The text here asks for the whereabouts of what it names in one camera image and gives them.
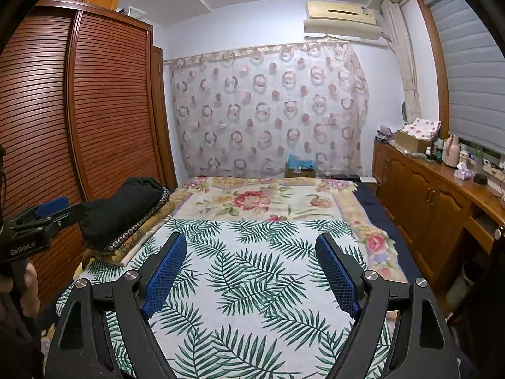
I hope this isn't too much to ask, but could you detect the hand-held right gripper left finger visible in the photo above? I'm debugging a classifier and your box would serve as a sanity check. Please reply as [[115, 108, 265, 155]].
[[45, 232, 188, 379]]

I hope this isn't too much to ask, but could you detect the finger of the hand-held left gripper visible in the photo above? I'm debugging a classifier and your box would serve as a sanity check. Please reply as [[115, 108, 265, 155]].
[[24, 204, 86, 241], [8, 196, 69, 226]]

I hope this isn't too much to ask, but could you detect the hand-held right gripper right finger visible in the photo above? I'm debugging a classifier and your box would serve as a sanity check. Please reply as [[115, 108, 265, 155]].
[[315, 232, 460, 379]]

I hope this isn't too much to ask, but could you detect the black printed t-shirt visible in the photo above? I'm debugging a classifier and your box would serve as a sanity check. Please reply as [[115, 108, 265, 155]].
[[77, 177, 166, 250]]

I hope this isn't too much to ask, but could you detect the person's left forearm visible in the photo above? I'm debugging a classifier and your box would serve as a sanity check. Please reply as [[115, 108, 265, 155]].
[[0, 292, 46, 379]]

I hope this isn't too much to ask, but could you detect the person's left hand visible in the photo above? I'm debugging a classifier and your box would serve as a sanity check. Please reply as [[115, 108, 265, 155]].
[[0, 262, 41, 318]]

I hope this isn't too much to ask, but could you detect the studded dark cloth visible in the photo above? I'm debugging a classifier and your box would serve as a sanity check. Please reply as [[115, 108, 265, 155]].
[[104, 187, 172, 252]]

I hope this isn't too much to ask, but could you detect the palm leaf bedsheet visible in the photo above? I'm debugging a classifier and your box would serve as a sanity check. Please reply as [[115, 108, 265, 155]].
[[55, 217, 399, 379]]

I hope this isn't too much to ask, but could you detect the navy blue bed sheet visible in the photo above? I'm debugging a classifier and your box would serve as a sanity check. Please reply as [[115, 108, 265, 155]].
[[353, 182, 425, 285]]

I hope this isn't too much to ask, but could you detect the small cardboard box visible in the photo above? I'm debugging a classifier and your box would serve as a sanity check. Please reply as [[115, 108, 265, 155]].
[[285, 166, 317, 179]]

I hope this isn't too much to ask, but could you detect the long wooden cabinet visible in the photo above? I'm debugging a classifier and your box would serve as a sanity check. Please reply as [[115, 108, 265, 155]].
[[373, 138, 505, 304]]

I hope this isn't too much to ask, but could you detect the wooden louvered wardrobe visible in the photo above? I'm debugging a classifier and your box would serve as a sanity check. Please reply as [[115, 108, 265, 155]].
[[0, 0, 178, 312]]

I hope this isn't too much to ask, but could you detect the grey trash bin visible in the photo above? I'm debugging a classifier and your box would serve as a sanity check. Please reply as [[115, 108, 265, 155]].
[[446, 261, 483, 309]]

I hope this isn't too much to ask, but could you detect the blue tissue box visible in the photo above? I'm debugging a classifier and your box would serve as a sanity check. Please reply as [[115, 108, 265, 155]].
[[287, 154, 316, 170]]

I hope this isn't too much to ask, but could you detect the pink thermos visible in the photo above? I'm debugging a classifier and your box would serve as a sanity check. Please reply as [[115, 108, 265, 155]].
[[445, 134, 460, 166]]

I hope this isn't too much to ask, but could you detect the polka dot cloth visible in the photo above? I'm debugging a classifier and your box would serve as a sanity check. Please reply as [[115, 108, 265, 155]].
[[399, 118, 442, 139]]

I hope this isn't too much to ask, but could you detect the circle patterned sheer curtain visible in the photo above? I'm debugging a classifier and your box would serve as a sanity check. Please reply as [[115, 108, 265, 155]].
[[163, 41, 369, 180]]

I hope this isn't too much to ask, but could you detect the white storage box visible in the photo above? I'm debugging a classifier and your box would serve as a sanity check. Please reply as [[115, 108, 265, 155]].
[[117, 6, 147, 20]]

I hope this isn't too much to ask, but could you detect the beige tied curtain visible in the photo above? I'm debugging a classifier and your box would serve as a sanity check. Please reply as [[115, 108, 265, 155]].
[[381, 0, 423, 127]]

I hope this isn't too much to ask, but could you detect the grey window blind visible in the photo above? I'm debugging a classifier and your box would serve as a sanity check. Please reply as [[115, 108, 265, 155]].
[[428, 0, 505, 159]]

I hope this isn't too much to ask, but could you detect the beige wall air conditioner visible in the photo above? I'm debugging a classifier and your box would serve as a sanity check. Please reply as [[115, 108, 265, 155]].
[[303, 0, 385, 44]]

